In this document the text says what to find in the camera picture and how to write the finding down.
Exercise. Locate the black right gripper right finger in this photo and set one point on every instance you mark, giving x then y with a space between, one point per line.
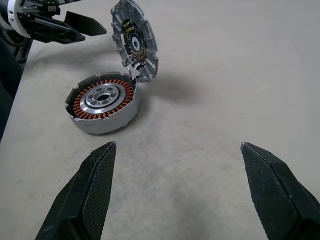
275 200

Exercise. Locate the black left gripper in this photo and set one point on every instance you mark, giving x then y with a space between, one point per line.
37 8

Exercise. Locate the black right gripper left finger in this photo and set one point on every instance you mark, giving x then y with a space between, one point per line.
82 200

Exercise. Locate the grey motor base copper windings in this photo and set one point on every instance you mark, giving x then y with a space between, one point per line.
112 120

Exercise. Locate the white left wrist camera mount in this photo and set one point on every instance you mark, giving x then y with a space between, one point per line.
15 20

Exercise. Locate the grey motor cover circuit board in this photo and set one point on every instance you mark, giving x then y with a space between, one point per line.
147 50

